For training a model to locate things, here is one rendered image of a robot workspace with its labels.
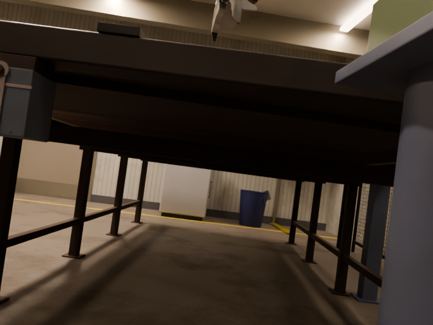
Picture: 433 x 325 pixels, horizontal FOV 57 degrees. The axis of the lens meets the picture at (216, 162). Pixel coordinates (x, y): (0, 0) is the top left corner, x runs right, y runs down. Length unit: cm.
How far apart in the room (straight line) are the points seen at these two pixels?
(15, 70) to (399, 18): 61
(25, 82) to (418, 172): 63
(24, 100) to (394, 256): 62
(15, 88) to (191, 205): 508
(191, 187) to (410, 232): 532
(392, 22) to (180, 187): 530
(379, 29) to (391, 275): 32
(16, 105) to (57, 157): 600
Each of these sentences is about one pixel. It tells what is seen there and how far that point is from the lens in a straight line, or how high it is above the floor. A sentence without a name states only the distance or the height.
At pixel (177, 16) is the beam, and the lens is 616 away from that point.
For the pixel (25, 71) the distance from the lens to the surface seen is 79.
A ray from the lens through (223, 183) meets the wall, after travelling 658.
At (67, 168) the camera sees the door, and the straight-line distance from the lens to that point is 673.
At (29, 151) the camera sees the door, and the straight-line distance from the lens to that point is 690.
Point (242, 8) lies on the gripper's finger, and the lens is 94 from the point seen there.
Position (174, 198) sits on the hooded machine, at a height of 28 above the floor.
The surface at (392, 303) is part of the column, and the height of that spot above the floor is 57.
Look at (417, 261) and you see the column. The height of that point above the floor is 63.
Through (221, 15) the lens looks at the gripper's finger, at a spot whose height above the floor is 108.
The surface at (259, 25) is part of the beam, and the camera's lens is 623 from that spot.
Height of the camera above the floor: 69
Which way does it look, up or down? 2 degrees up
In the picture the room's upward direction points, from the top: 8 degrees clockwise
